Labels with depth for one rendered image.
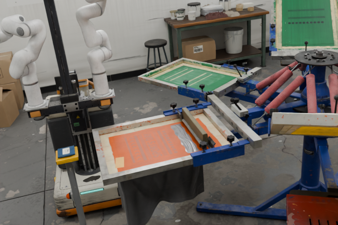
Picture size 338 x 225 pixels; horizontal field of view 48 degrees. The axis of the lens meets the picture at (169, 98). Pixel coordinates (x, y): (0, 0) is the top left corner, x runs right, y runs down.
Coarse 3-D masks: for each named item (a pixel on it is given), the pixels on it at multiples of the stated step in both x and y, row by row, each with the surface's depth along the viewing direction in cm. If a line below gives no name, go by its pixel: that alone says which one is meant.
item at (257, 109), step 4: (248, 108) 238; (252, 108) 237; (256, 108) 237; (260, 108) 236; (248, 112) 232; (252, 112) 233; (256, 112) 234; (260, 112) 235; (252, 116) 234; (256, 116) 235; (260, 116) 236; (244, 120) 233
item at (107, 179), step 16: (192, 112) 254; (208, 112) 249; (112, 128) 242; (128, 128) 245; (224, 128) 228; (96, 144) 224; (176, 160) 200; (192, 160) 201; (112, 176) 192; (128, 176) 194
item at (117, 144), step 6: (198, 120) 248; (162, 126) 245; (168, 126) 244; (186, 126) 242; (204, 126) 240; (138, 132) 240; (144, 132) 239; (168, 132) 237; (174, 132) 236; (114, 138) 236; (120, 138) 235; (174, 138) 229; (114, 144) 229; (120, 144) 228; (114, 150) 222; (120, 150) 222
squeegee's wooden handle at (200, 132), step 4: (184, 108) 242; (184, 112) 239; (188, 112) 236; (184, 116) 240; (188, 116) 232; (192, 116) 231; (188, 120) 233; (192, 120) 226; (188, 124) 235; (192, 124) 226; (196, 124) 221; (192, 128) 227; (196, 128) 219; (200, 128) 216; (196, 132) 221; (200, 132) 213; (204, 132) 211; (200, 136) 214; (204, 136) 210; (204, 140) 211
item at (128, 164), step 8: (192, 136) 229; (208, 136) 228; (176, 144) 222; (216, 144) 218; (120, 152) 220; (128, 152) 219; (184, 152) 214; (192, 152) 213; (128, 160) 211; (144, 160) 210; (152, 160) 209; (160, 160) 208; (120, 168) 204; (128, 168) 204
